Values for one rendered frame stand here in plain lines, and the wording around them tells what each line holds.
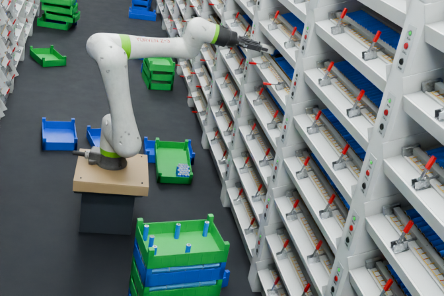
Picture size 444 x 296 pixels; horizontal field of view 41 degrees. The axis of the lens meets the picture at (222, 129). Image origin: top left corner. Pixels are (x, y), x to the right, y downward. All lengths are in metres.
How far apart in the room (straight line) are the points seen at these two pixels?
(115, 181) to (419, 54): 1.61
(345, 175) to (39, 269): 1.45
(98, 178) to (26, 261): 0.48
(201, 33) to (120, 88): 0.46
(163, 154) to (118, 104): 1.11
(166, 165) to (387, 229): 2.05
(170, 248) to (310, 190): 0.56
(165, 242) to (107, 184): 0.58
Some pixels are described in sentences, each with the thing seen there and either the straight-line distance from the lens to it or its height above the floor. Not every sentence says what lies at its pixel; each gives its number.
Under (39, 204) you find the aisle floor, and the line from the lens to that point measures 3.17.
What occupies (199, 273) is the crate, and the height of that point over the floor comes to 0.36.
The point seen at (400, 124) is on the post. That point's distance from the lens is 1.63.
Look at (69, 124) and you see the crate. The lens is 3.94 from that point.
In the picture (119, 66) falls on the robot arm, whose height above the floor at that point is 0.90.
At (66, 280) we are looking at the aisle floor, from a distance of 2.69.
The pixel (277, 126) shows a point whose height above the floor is 0.71.
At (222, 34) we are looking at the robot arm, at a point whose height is 1.02.
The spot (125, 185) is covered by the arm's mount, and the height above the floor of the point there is 0.33.
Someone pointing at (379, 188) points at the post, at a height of 0.97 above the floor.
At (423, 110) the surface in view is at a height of 1.25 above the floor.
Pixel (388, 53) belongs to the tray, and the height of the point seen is 1.29.
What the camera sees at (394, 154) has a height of 1.08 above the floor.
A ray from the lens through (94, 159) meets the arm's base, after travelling 2.86.
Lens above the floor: 1.71
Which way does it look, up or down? 24 degrees down
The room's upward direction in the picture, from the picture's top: 10 degrees clockwise
